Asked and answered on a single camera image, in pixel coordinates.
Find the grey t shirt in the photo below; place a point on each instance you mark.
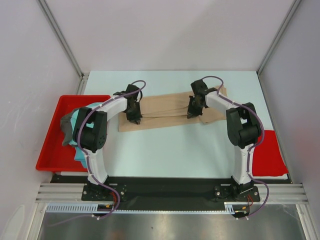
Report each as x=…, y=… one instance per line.
x=66, y=128

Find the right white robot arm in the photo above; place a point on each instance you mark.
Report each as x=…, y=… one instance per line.
x=245, y=130

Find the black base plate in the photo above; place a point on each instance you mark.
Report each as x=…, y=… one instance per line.
x=167, y=194

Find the right aluminium corner post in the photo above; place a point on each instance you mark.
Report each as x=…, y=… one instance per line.
x=279, y=35

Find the beige t shirt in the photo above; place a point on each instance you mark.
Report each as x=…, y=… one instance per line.
x=167, y=110

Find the teal t shirt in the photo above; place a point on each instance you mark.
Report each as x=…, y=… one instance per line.
x=80, y=155

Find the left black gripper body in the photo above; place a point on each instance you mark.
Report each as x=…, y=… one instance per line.
x=134, y=113

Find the red plastic bin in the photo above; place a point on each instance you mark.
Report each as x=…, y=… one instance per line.
x=54, y=157

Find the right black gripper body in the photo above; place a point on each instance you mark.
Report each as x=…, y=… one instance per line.
x=194, y=106

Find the folded red t shirt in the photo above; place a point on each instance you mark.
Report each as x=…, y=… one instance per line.
x=267, y=159

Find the left aluminium corner post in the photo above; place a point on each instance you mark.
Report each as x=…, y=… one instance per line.
x=54, y=25

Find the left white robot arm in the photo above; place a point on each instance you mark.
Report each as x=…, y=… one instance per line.
x=116, y=104

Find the aluminium corner post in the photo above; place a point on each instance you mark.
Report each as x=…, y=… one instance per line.
x=54, y=25
x=279, y=35

